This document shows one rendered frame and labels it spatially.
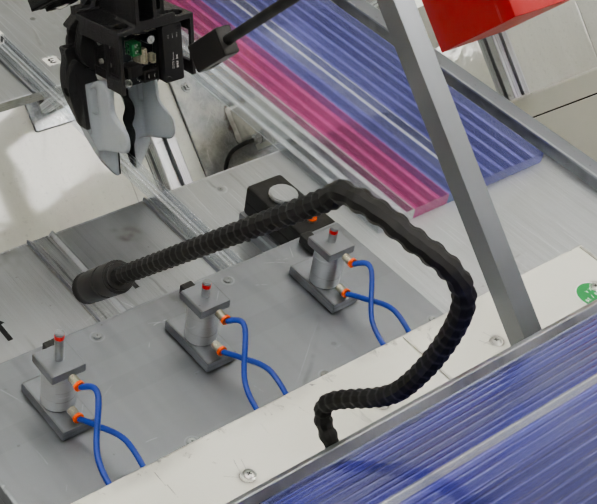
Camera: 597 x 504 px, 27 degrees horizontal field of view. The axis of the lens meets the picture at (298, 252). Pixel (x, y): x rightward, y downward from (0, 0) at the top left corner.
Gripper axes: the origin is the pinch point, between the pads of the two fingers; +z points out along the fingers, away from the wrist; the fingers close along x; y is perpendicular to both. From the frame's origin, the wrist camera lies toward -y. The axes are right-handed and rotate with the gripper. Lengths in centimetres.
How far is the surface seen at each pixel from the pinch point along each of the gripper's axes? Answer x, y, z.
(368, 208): -23, 56, -25
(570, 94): 113, -39, 39
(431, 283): 13.1, 25.1, 6.9
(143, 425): -18.4, 30.7, 2.0
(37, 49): 3.0, -18.7, -3.5
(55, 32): 6.1, -20.6, -3.9
